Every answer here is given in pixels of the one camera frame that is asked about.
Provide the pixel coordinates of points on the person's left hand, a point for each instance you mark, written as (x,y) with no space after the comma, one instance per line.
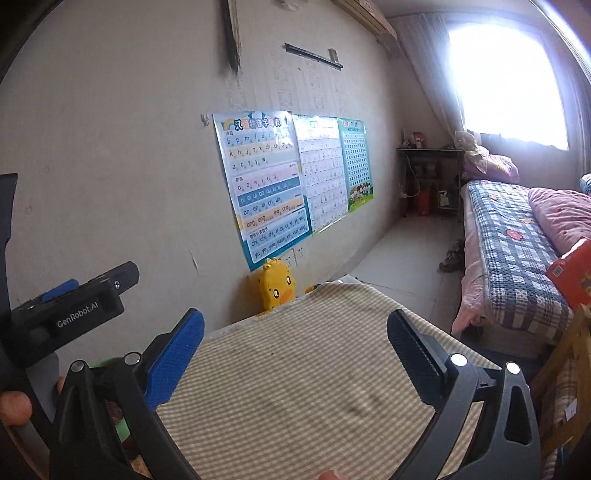
(16,408)

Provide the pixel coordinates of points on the pink pillow bundle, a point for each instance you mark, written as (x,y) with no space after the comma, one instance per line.
(480,164)

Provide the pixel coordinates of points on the yellow duck toy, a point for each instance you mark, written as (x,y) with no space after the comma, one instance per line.
(273,284)

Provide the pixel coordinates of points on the red container on shelf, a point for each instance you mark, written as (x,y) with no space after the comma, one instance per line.
(424,205)

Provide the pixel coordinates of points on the bed with plaid sheet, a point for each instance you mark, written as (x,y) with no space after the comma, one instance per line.
(507,255)

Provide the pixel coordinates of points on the wooden chair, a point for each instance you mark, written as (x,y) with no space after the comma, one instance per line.
(562,387)

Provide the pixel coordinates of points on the green red trash bin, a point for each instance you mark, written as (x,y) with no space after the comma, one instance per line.
(115,411)

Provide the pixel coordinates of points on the white curtain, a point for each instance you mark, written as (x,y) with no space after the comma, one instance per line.
(425,41)

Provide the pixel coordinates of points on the white chart wall poster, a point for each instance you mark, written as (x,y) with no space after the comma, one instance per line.
(320,151)

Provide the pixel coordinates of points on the dark metal shelf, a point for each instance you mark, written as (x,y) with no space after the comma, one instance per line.
(438,170)

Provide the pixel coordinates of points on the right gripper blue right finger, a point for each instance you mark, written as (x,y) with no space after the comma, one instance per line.
(423,357)

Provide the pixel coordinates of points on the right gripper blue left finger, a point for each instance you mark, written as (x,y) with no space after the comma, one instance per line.
(167,357)

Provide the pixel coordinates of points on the green number wall poster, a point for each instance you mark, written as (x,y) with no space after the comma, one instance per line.
(355,154)

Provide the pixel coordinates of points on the dark shoes on floor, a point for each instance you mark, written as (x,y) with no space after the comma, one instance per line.
(455,258)

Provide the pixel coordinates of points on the pink quilt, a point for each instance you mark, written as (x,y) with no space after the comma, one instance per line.
(563,215)

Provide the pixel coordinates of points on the red orange box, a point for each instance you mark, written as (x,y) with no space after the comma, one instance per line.
(571,274)

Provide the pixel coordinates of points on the blue pinyin wall poster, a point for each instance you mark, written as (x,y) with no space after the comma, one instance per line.
(262,168)

